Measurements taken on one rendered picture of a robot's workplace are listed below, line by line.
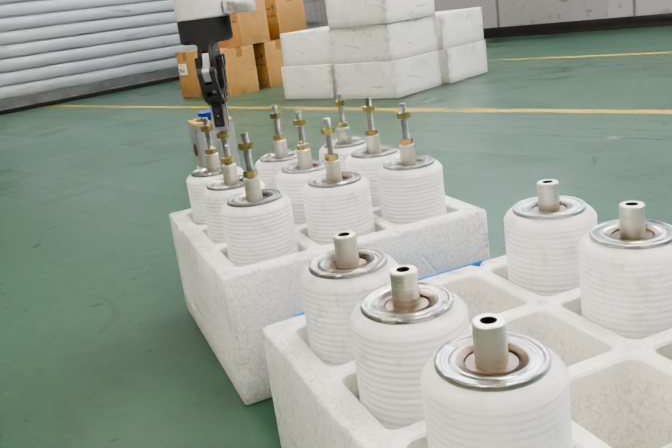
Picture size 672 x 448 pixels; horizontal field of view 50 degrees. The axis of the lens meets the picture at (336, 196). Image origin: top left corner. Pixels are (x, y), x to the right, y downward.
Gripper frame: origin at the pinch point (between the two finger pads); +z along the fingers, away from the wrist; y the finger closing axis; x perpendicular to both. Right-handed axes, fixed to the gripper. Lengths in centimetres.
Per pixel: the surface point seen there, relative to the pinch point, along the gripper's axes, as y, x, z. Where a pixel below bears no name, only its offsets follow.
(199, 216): -7.3, -7.0, 16.6
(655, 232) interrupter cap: 44, 44, 10
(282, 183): -1.3, 7.5, 11.4
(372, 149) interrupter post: -7.3, 22.0, 9.2
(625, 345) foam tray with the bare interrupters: 50, 38, 17
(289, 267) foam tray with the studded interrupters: 17.9, 8.3, 17.9
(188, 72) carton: -392, -75, 21
